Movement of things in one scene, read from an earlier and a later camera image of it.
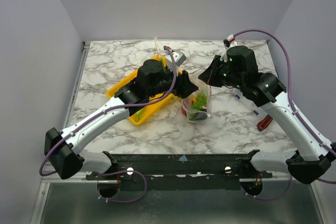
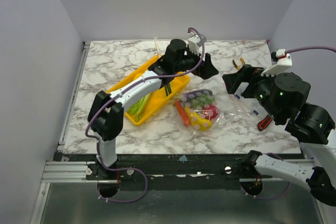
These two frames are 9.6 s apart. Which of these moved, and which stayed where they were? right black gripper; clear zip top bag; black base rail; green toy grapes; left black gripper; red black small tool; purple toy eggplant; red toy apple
Moved: left black gripper; green toy grapes; right black gripper; clear zip top bag; purple toy eggplant; red toy apple
Stayed: red black small tool; black base rail
